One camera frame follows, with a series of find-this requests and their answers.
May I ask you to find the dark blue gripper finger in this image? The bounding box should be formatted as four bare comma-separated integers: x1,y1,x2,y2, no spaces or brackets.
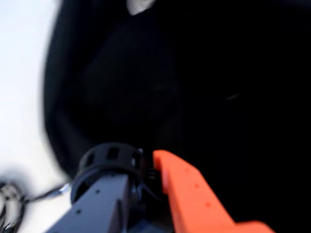
46,174,130,233

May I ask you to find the black plastic ring clamp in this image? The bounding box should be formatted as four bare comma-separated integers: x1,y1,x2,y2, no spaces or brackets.
70,142,169,205

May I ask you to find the coiled black USB cable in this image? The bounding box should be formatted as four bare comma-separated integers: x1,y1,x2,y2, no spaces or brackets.
0,181,71,233

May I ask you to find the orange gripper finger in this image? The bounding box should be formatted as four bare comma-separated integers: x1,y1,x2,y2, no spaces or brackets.
152,150,276,233

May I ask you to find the black fabric bag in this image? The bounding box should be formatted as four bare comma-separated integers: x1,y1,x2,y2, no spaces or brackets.
43,0,311,233

